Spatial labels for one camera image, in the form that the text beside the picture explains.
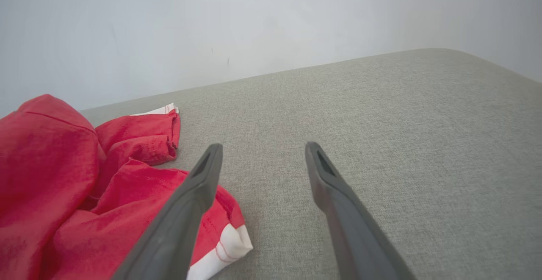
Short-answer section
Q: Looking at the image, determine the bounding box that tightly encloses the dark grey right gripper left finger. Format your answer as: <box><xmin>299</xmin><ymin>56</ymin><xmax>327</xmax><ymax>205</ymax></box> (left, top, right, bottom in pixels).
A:
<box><xmin>111</xmin><ymin>143</ymin><xmax>224</xmax><ymax>280</ymax></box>

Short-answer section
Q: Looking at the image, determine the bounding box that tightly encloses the red shorts white trim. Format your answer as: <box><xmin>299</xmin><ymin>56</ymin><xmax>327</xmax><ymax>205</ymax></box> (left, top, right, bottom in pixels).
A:
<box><xmin>0</xmin><ymin>94</ymin><xmax>254</xmax><ymax>280</ymax></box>

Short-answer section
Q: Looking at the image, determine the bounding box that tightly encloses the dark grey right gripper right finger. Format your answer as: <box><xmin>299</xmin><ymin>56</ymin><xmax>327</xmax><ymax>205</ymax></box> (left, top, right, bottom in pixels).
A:
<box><xmin>305</xmin><ymin>141</ymin><xmax>418</xmax><ymax>280</ymax></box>

